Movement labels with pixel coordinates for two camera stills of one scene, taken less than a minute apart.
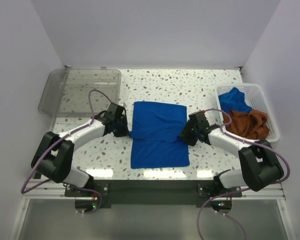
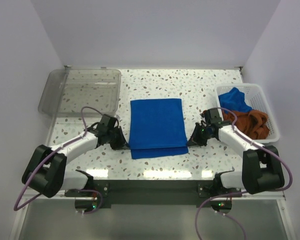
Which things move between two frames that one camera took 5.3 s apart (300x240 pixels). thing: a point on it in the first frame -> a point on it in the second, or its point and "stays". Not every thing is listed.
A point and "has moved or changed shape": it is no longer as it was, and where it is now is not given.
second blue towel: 234,100 stays
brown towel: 252,124 stays
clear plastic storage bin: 65,92 stays
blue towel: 155,142 has moved or changed shape
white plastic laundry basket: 257,100 stays
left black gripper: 125,131 -> 121,144
